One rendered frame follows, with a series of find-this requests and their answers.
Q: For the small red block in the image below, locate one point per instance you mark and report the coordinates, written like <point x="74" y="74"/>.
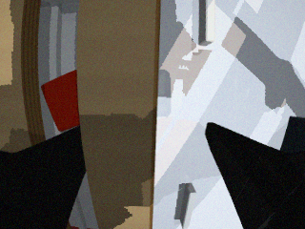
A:
<point x="61" y="96"/>

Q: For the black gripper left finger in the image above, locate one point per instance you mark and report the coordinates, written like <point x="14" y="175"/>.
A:
<point x="43" y="180"/>

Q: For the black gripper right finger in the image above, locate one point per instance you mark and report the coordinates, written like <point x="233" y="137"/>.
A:
<point x="259" y="178"/>

